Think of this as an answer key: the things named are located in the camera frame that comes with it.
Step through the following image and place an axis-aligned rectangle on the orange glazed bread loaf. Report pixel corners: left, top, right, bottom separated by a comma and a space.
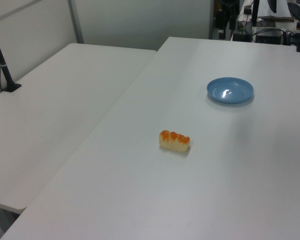
158, 129, 192, 153

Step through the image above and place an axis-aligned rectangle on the blue round plate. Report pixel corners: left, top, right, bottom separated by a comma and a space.
206, 77, 255, 105

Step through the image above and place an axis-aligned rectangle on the white side table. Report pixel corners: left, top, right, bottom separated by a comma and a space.
0, 42, 158, 215

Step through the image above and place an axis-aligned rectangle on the dark equipment rack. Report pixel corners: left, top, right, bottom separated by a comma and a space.
213, 0, 239, 41

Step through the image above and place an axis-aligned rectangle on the black electronics box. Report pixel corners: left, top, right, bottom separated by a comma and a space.
254, 28, 285, 45

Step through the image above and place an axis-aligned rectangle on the black vertical pole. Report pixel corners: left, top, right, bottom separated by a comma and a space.
250, 0, 260, 28

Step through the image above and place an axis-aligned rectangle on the dark curved object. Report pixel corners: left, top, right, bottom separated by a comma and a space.
267, 0, 279, 14

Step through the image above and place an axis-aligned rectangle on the grey metal partition post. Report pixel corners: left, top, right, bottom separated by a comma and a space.
67, 0, 85, 44

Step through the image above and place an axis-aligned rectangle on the black camera stand pole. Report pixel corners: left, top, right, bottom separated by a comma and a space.
0, 19, 23, 93

